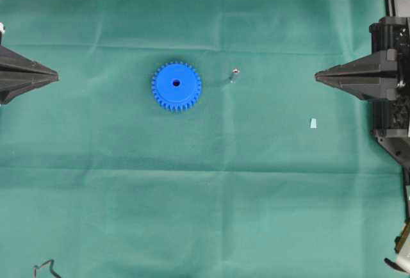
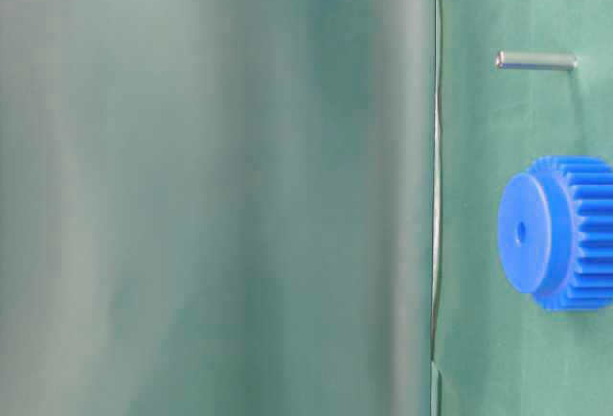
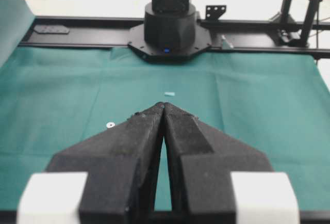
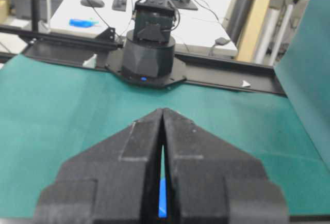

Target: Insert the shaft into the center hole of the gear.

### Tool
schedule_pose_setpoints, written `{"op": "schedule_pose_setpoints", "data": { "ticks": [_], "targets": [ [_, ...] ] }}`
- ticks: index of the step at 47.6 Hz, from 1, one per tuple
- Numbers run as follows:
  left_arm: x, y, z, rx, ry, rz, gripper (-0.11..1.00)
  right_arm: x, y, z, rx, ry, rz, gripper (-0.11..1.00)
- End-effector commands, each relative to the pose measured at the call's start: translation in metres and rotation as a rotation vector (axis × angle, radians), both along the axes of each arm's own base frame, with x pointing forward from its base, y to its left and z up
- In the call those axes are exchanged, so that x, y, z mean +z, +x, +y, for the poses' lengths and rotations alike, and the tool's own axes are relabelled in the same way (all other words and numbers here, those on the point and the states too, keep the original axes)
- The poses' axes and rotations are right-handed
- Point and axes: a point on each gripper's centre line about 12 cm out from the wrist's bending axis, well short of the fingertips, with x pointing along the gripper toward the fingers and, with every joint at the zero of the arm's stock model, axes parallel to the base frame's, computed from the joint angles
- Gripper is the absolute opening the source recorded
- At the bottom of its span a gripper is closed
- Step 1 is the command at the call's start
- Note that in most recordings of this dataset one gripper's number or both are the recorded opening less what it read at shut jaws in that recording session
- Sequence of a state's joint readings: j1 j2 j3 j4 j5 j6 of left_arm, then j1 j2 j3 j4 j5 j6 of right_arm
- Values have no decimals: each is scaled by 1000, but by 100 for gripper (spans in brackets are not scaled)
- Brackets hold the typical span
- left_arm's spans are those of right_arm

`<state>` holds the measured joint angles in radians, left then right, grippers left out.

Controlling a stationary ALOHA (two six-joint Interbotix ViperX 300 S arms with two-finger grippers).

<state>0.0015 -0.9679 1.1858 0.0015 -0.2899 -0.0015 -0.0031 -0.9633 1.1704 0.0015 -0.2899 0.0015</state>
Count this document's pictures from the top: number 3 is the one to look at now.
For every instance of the green table cloth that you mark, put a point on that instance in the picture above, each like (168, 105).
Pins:
(53, 98)

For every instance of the black camera stand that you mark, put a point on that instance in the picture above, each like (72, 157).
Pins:
(299, 20)

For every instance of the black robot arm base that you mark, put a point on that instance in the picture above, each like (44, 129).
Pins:
(169, 30)

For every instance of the small grey shaft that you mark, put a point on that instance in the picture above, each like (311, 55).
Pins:
(169, 94)

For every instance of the black aluminium frame rail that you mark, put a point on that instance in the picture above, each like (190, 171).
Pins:
(247, 36)

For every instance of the black perforated corner bracket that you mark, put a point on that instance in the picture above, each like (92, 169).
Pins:
(214, 12)

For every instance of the green backdrop curtain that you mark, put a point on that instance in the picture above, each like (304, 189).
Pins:
(16, 19)

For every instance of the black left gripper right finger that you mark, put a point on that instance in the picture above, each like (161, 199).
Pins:
(200, 160)

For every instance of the small silver washer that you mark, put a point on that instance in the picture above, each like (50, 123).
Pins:
(110, 125)

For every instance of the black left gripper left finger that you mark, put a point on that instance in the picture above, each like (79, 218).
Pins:
(122, 166)

